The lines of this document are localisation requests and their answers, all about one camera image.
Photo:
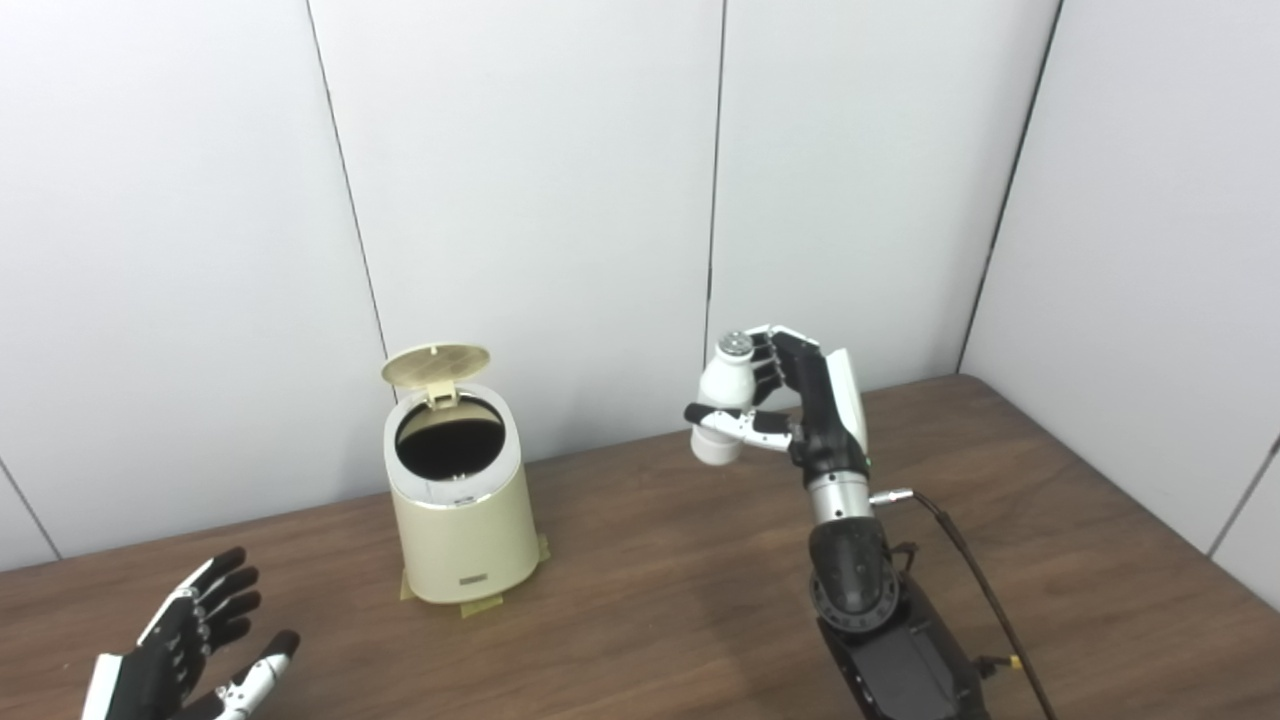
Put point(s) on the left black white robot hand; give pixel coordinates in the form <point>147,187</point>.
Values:
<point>150,670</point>

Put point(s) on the cream-colored round bin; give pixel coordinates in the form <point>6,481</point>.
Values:
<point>465,540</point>

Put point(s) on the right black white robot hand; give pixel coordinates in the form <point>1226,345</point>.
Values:
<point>825,410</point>

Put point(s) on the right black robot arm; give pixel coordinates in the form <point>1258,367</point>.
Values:
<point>860,590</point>

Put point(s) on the cream round bin lid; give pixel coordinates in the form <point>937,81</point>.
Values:
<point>435,363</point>

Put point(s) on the small white plastic bottle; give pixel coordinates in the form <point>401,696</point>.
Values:
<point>725,385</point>

